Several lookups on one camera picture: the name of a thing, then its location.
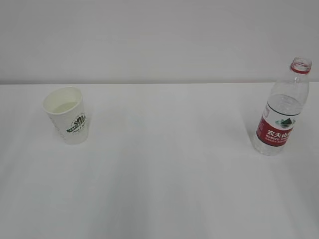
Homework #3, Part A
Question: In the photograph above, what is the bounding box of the white paper cup green logo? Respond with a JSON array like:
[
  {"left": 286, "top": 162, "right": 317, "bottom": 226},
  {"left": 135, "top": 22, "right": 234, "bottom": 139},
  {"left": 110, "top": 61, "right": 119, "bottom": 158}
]
[{"left": 42, "top": 86, "right": 88, "bottom": 145}]

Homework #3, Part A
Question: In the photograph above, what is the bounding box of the clear water bottle red label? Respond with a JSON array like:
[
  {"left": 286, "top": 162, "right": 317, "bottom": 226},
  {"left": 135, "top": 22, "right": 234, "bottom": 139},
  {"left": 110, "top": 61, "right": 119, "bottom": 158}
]
[{"left": 252, "top": 57, "right": 312, "bottom": 156}]

